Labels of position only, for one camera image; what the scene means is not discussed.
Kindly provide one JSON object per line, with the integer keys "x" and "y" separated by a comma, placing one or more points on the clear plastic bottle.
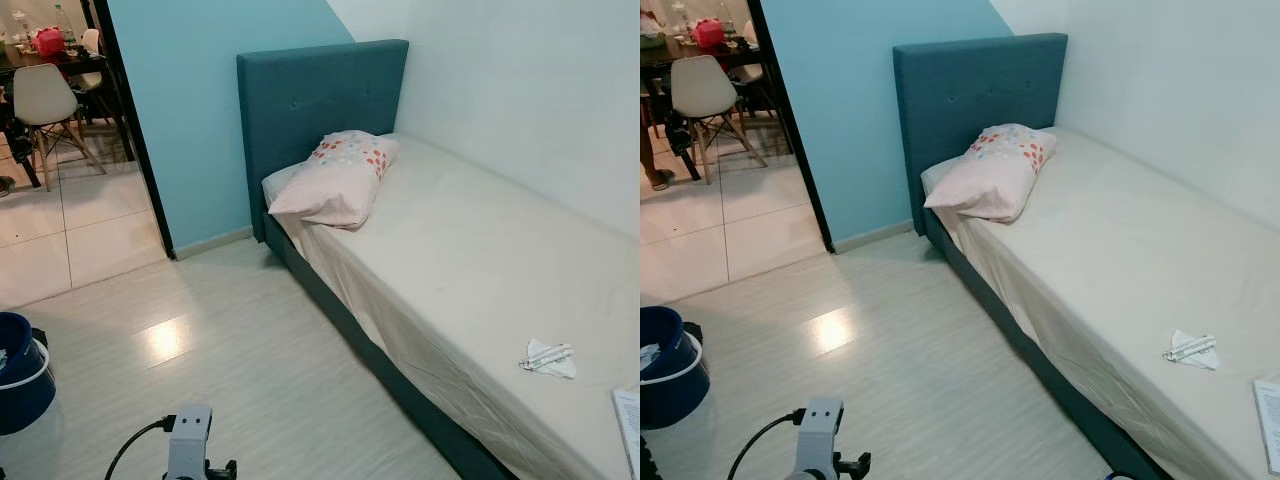
{"x": 64, "y": 20}
{"x": 726, "y": 14}

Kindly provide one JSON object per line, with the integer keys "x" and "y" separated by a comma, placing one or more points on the red bag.
{"x": 708, "y": 34}
{"x": 49, "y": 43}

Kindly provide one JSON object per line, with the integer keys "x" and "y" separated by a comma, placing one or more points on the teal upholstered bed frame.
{"x": 300, "y": 90}
{"x": 960, "y": 90}

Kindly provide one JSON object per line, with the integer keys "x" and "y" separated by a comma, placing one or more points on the black door frame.
{"x": 790, "y": 140}
{"x": 135, "y": 150}

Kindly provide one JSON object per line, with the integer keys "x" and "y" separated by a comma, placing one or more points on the blue waste bin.
{"x": 670, "y": 395}
{"x": 18, "y": 400}

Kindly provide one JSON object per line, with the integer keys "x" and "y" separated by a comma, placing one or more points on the plain white pillow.
{"x": 936, "y": 174}
{"x": 278, "y": 180}

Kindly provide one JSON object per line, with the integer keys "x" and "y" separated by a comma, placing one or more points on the dark dining table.
{"x": 25, "y": 62}
{"x": 660, "y": 52}

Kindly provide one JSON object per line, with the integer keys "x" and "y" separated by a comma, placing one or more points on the person's leg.
{"x": 652, "y": 150}
{"x": 5, "y": 185}

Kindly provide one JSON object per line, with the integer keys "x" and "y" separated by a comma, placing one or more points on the pink dotted pillow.
{"x": 335, "y": 180}
{"x": 990, "y": 175}

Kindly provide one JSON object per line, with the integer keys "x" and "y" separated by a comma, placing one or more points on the white wrapper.
{"x": 1193, "y": 350}
{"x": 550, "y": 358}

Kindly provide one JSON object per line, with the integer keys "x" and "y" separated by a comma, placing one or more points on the black stand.
{"x": 680, "y": 135}
{"x": 20, "y": 140}

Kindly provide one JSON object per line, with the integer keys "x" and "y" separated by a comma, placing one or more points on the mattress with cream sheet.
{"x": 1120, "y": 250}
{"x": 470, "y": 260}

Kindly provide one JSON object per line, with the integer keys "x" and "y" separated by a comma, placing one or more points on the white chair with wooden legs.
{"x": 91, "y": 45}
{"x": 42, "y": 98}
{"x": 750, "y": 35}
{"x": 702, "y": 90}

